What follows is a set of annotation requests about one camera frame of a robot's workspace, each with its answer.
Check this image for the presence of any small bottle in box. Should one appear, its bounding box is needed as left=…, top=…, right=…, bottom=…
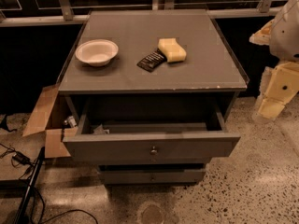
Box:
left=64, top=116, right=77, bottom=128

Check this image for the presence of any crumpled item inside drawer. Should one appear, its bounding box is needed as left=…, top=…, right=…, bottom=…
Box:
left=93, top=125, right=109, bottom=134

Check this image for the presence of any grey lower drawer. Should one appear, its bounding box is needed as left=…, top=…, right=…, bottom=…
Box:
left=99, top=168, right=206, bottom=185

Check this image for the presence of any black snack packet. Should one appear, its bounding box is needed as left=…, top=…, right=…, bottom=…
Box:
left=137, top=49, right=166, bottom=72

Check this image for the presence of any yellow sponge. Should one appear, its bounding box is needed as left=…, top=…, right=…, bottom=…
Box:
left=158, top=38, right=187, bottom=63

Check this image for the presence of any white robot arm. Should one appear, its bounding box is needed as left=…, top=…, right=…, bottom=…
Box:
left=249, top=0, right=299, bottom=122

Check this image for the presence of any white paper bowl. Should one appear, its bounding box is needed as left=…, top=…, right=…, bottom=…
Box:
left=75, top=39, right=119, bottom=67

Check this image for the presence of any grey top drawer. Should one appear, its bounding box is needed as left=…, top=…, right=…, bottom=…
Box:
left=64, top=110, right=240, bottom=165

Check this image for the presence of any grey drawer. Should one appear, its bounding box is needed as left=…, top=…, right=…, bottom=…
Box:
left=99, top=168, right=206, bottom=185
left=64, top=110, right=240, bottom=165

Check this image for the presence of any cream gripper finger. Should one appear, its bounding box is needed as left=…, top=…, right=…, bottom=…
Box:
left=258, top=99, right=285, bottom=119

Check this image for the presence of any black power adapter with cable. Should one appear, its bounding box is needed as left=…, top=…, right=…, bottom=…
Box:
left=0, top=144, right=34, bottom=176

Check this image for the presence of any metal window railing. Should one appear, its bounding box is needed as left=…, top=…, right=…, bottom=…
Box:
left=0, top=0, right=288, bottom=27

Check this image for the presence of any brown cardboard box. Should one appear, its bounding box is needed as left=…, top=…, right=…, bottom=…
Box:
left=22, top=84, right=78, bottom=158

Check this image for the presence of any grey wooden cabinet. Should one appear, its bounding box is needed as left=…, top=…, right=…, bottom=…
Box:
left=59, top=10, right=247, bottom=172

